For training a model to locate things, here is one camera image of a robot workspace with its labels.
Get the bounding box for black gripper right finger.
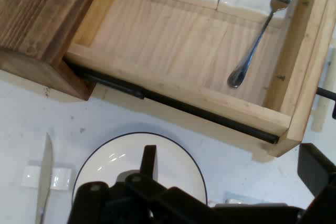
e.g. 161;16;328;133
298;142;336;224

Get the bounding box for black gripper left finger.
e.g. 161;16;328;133
67;144;212;224

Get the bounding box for serrated steel knife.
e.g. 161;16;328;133
35;132;54;224

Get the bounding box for white plate with black rim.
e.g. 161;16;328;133
72;132;208;209

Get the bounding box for white ceramic cutlery rest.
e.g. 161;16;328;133
224;197;253;207
217;0;289;22
22;165;72;190

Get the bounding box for steel fork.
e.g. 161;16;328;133
227;0;301;89

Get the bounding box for light wooden drawer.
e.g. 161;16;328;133
64;0;336;158

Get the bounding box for dark wooden cabinet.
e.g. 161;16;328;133
0;0;110;101

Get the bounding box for black drawer handle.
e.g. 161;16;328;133
316;86;336;120

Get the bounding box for black drawer slide rail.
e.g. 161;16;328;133
65;61;280;145

